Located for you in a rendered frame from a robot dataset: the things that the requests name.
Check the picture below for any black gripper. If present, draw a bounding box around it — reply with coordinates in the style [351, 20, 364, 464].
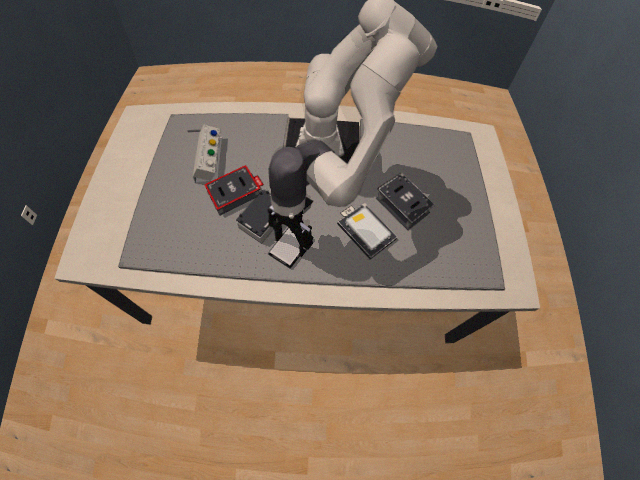
[268, 205, 313, 256]

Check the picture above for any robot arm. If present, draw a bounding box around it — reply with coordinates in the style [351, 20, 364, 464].
[269, 0, 437, 219]

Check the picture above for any white operator button panel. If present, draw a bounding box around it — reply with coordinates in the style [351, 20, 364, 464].
[188, 125, 222, 183]

